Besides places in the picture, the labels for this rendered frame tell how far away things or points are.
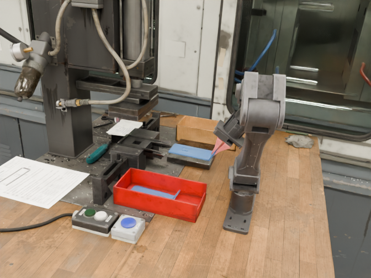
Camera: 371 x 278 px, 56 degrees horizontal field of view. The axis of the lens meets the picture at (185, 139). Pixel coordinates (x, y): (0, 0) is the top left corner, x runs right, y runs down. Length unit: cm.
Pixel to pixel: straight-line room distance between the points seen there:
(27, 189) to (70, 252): 33
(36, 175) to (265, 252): 75
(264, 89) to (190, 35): 94
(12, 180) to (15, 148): 135
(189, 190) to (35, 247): 45
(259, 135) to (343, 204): 111
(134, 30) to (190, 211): 55
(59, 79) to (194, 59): 74
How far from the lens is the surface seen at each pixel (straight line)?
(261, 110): 78
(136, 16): 109
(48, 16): 120
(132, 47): 110
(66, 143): 131
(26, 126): 243
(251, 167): 94
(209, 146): 137
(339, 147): 171
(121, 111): 110
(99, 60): 113
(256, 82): 80
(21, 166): 131
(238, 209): 102
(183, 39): 174
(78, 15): 114
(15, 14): 228
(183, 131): 142
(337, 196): 185
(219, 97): 169
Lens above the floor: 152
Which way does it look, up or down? 25 degrees down
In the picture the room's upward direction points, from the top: 4 degrees clockwise
